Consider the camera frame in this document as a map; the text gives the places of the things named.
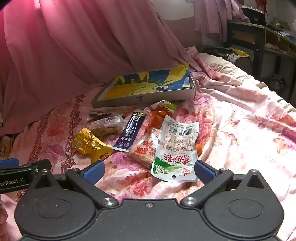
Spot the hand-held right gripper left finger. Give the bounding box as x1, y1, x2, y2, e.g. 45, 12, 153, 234
28, 159, 119, 208

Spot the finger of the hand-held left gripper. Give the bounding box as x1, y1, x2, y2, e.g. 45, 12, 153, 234
0, 159, 52, 179
0, 158, 19, 168

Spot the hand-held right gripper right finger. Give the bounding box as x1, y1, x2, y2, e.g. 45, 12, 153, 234
180, 159, 270, 208

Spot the gold foil snack packet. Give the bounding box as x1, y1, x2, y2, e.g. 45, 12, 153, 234
72, 128, 115, 164

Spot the white green snack packet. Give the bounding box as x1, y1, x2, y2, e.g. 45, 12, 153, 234
151, 115, 200, 183

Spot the clear nut bar packet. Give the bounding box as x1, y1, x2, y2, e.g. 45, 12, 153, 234
87, 114, 125, 141

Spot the rice cracker packet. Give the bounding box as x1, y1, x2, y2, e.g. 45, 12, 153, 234
128, 128, 162, 169

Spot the navy blue stick packet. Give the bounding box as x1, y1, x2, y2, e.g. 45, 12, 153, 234
112, 109, 148, 152

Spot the orange snack packet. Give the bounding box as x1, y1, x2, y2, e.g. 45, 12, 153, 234
144, 100, 176, 133

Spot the cartoon print cardboard box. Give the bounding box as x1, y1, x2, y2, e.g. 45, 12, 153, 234
91, 65, 197, 109

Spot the pink floral bedsheet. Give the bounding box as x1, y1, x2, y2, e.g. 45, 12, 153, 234
0, 46, 296, 241

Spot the black fan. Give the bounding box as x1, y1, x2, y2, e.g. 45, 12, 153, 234
202, 46, 253, 75

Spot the yellow bag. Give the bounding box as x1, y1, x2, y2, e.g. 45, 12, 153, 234
230, 47, 250, 58

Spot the wooden desk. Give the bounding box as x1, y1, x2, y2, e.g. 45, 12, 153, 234
225, 21, 296, 81

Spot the tied pink curtain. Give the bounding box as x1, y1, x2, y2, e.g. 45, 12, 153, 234
194, 0, 250, 42

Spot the black box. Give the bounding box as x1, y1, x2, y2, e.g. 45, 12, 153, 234
240, 6, 267, 26

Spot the red hanging ornament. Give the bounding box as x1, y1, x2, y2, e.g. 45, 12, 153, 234
254, 0, 269, 14

